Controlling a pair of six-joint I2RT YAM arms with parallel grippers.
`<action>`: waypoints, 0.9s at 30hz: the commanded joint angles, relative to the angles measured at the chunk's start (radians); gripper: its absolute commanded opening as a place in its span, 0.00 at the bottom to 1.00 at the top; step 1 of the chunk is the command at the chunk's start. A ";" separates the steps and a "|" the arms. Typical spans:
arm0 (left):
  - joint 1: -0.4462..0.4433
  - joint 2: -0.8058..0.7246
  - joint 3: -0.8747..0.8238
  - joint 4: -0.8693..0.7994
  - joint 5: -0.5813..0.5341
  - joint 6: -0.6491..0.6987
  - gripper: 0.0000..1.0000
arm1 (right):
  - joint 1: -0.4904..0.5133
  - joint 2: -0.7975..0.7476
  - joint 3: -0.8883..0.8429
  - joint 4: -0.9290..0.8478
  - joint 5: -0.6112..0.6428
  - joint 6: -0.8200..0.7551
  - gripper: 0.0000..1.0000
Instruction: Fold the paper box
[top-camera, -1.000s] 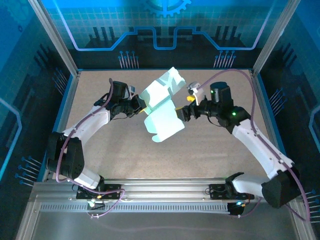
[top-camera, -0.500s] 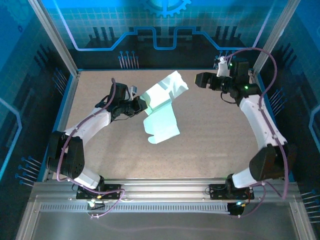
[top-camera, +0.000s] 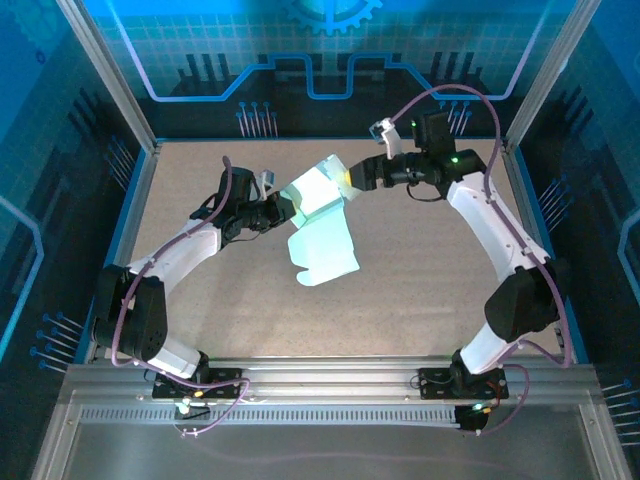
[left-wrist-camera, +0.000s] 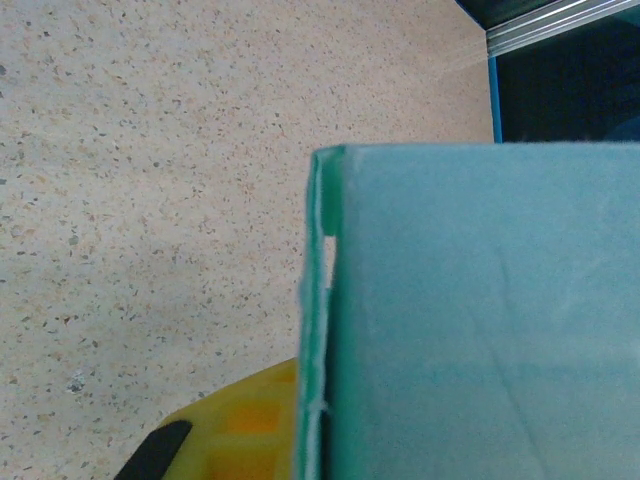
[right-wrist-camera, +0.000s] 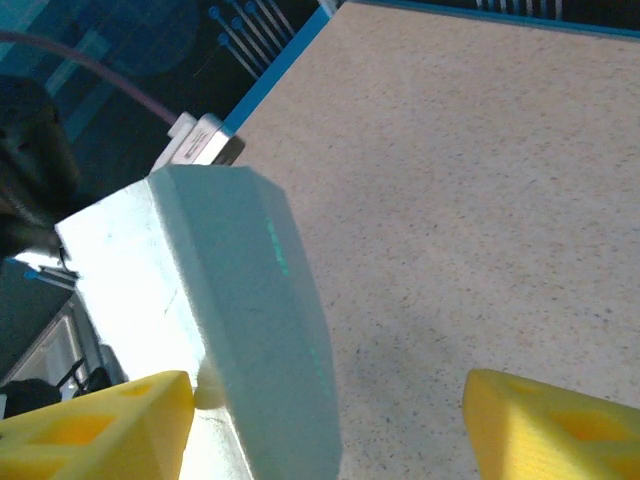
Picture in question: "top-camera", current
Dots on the pale green paper box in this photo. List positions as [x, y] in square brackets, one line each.
[325, 250]

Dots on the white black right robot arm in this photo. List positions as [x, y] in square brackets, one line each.
[495, 235]

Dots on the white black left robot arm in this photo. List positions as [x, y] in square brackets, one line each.
[145, 310]

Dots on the blue printed backdrop panel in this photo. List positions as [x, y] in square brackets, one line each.
[330, 50]

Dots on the blue printed side panel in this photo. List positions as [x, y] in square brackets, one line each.
[45, 200]
[605, 200]

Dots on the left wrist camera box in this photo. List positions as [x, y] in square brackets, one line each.
[267, 181]

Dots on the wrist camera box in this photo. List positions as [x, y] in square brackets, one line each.
[267, 181]
[387, 135]

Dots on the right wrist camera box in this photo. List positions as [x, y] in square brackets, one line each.
[387, 135]

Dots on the aluminium side rail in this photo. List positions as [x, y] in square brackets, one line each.
[130, 220]
[530, 220]

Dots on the aluminium frame post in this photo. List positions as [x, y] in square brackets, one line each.
[550, 70]
[110, 75]

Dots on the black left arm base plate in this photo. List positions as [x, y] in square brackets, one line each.
[225, 381]

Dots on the aluminium cross rail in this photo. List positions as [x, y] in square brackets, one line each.
[330, 377]

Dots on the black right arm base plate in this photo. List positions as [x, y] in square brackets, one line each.
[435, 382]

